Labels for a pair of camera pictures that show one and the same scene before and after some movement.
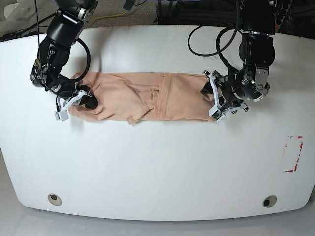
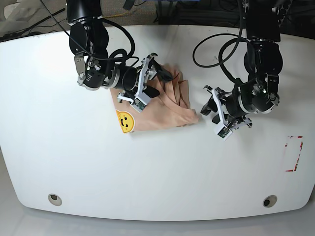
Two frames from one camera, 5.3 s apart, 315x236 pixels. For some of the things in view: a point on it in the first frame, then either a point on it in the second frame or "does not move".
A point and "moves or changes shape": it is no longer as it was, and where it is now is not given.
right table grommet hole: [269, 201] does not move
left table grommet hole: [54, 199] does not move
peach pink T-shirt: [183, 97] moves or changes shape
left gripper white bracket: [89, 101] -> [142, 97]
